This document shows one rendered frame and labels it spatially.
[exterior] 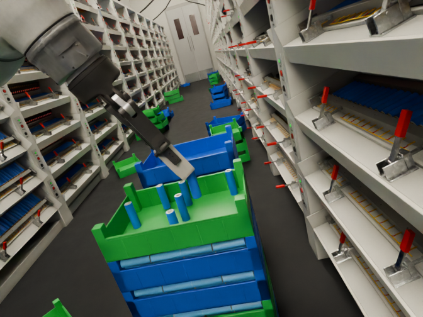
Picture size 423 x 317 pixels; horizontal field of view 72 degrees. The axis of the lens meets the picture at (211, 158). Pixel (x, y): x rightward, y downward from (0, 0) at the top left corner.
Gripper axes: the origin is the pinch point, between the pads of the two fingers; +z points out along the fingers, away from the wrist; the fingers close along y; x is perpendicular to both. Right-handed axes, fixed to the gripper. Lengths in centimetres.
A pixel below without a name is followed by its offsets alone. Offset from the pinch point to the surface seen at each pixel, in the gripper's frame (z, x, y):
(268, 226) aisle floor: 68, 12, -42
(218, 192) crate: 19.7, 3.2, -12.9
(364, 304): 51, 6, 13
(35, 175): 1, -50, -134
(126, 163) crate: 53, -15, -209
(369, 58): 0.1, 24.3, 22.7
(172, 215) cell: 8.5, -7.5, -1.9
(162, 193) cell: 10.2, -6.3, -16.2
